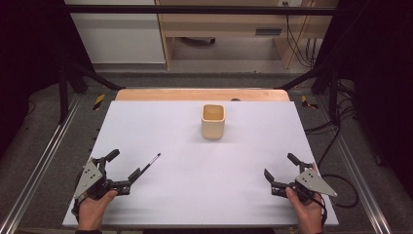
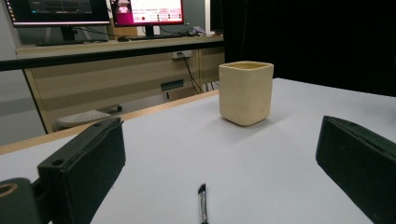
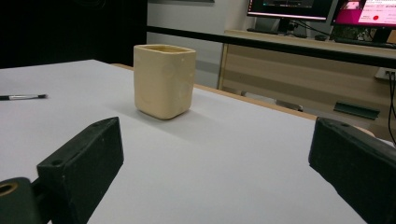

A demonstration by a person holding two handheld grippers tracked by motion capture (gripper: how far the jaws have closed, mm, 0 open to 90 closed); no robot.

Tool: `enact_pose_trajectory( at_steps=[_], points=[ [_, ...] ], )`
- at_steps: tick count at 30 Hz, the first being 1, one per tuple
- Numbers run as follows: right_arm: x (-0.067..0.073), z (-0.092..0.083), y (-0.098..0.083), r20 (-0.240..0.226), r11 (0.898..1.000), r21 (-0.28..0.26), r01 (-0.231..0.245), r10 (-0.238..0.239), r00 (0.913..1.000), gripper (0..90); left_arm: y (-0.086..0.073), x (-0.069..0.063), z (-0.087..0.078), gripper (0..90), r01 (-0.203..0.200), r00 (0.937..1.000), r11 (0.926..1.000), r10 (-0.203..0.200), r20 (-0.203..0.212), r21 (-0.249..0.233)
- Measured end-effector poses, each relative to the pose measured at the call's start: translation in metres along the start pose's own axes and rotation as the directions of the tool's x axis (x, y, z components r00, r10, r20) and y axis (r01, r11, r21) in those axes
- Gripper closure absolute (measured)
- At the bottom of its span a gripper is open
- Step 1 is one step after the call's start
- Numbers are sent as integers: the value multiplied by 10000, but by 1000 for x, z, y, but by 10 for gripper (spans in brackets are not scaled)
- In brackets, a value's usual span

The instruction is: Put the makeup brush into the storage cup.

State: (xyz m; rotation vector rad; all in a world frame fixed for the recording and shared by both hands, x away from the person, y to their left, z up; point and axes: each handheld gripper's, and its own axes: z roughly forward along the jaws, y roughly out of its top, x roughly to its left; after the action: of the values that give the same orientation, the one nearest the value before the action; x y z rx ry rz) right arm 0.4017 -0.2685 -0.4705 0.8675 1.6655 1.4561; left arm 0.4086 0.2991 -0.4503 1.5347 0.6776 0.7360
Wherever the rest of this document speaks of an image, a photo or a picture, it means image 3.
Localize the black keyboard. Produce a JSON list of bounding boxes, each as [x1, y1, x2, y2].
[[334, 36, 396, 50]]

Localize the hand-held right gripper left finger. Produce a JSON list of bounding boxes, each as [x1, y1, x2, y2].
[[36, 116, 125, 224]]

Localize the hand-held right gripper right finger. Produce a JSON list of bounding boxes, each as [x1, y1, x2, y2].
[[307, 116, 396, 224]]

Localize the beige square cup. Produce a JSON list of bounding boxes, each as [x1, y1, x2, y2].
[[133, 43, 197, 120]]

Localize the light wooden desk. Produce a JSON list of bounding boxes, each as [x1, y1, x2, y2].
[[218, 29, 396, 139]]

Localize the black computer monitor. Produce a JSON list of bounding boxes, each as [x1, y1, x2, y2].
[[247, 0, 339, 35]]

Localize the monitor with pink screen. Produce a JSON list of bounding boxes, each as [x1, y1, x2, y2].
[[330, 0, 396, 43]]

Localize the office chair base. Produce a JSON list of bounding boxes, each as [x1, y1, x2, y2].
[[275, 99, 304, 112]]

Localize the white power strip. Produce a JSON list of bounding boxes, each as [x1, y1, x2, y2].
[[375, 67, 396, 82]]

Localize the black curtain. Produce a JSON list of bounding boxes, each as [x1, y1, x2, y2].
[[0, 0, 149, 69]]

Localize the white cabinet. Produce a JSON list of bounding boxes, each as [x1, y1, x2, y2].
[[147, 2, 227, 89]]

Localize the black metal frame bar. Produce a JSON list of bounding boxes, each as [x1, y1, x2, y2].
[[147, 25, 396, 69]]

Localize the black hanging cables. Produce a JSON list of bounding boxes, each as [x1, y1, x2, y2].
[[387, 71, 396, 145]]

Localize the white table mat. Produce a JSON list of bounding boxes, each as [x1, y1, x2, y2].
[[0, 59, 396, 224]]

